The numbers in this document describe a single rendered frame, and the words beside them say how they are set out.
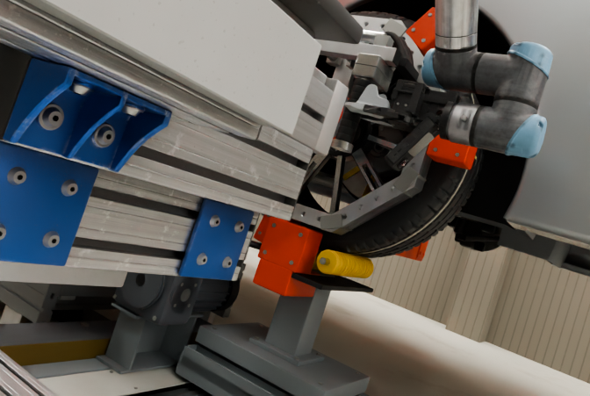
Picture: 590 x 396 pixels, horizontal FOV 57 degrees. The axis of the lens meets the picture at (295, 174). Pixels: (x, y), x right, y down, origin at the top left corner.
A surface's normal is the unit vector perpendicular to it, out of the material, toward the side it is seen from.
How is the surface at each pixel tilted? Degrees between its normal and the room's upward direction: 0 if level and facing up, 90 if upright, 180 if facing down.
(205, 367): 90
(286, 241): 90
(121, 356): 90
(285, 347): 90
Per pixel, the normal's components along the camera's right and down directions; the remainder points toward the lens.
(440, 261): -0.50, -0.22
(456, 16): -0.25, 0.51
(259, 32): 0.80, 0.24
